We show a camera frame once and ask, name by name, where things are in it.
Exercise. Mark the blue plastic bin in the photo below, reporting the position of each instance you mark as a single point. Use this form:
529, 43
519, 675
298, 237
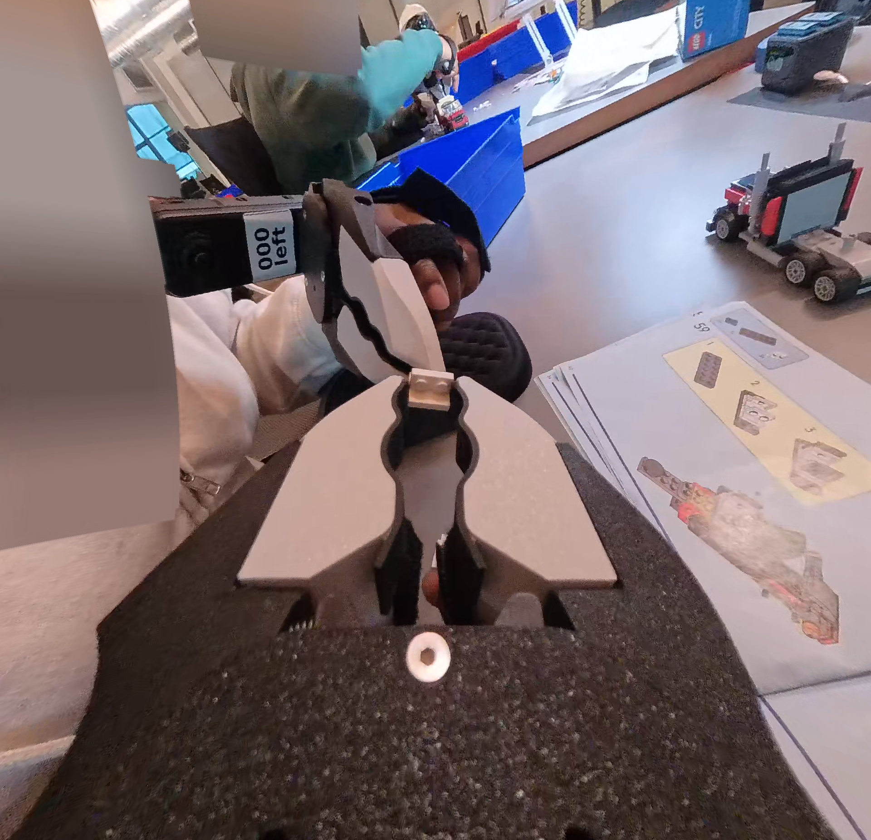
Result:
476, 166
517, 51

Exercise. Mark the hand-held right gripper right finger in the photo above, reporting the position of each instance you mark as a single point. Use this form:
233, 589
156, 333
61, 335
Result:
531, 506

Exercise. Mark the crumpled white paper sheets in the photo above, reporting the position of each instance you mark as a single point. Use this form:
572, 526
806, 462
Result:
605, 57

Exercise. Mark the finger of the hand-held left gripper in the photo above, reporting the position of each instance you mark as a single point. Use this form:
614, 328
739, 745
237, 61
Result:
388, 309

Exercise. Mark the small red lego truck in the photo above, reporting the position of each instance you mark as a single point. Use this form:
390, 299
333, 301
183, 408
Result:
451, 113

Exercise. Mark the black padded cushion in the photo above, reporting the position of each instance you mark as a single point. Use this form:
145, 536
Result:
486, 350

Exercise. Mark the white lego bracket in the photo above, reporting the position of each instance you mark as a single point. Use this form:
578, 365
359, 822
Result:
430, 389

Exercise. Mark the blue lego box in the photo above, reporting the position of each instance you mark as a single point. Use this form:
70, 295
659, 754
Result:
714, 10

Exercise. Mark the open instruction booklet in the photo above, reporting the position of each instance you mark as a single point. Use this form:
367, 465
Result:
680, 649

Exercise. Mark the person's left forearm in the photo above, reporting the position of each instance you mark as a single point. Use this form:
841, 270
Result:
272, 336

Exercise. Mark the dark grey mat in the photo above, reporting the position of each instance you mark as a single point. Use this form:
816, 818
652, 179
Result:
782, 102

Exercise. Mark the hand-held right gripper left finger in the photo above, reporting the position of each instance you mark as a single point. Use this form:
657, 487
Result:
326, 500

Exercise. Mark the red black lego truck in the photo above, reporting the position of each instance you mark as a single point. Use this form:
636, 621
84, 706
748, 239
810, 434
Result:
810, 207

